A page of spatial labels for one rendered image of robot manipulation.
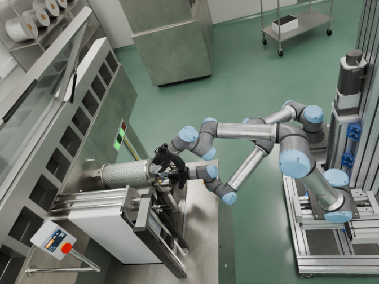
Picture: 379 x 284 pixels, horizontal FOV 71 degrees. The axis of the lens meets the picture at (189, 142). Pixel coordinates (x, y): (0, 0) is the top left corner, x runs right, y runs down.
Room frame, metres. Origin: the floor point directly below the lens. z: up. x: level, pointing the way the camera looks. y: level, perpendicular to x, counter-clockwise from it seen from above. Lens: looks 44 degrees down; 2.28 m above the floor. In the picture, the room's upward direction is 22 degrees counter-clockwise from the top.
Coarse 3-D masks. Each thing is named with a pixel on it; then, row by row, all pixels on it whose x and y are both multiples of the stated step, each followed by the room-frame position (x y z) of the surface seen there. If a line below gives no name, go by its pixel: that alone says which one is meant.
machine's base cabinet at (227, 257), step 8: (224, 208) 1.05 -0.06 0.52; (224, 216) 0.98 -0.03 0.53; (232, 216) 1.19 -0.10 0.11; (224, 224) 0.92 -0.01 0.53; (232, 224) 1.10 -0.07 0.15; (224, 232) 0.87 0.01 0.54; (232, 232) 1.03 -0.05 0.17; (224, 240) 0.81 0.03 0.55; (232, 240) 0.96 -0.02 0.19; (224, 248) 0.76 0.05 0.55; (232, 248) 0.89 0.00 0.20; (224, 256) 0.71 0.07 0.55; (232, 256) 0.83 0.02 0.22; (224, 264) 0.66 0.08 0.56; (232, 264) 0.77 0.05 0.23; (224, 272) 0.62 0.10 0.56; (232, 272) 0.71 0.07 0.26; (224, 280) 0.58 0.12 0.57; (232, 280) 0.66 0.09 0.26
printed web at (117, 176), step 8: (144, 160) 1.03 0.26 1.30; (112, 168) 1.05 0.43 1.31; (120, 168) 1.03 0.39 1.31; (128, 168) 1.01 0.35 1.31; (136, 168) 0.99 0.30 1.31; (144, 168) 0.97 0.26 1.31; (104, 176) 1.03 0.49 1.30; (112, 176) 1.01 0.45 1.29; (120, 176) 0.99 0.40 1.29; (128, 176) 0.98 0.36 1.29; (136, 176) 0.96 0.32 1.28; (144, 176) 0.94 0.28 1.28; (112, 184) 1.00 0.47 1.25; (120, 184) 0.99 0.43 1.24; (128, 184) 0.97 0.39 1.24; (136, 184) 0.96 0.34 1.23; (144, 184) 0.94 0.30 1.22; (136, 192) 0.82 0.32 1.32; (120, 208) 0.72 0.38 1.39; (128, 224) 0.69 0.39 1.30
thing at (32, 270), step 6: (30, 270) 0.58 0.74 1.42; (36, 270) 0.57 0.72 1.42; (42, 270) 0.56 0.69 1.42; (48, 270) 0.55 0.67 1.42; (54, 270) 0.54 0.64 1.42; (60, 270) 0.53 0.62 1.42; (66, 270) 0.52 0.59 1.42; (72, 270) 0.51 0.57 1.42; (78, 270) 0.51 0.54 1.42; (84, 270) 0.50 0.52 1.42; (90, 270) 0.49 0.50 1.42; (30, 276) 0.56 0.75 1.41
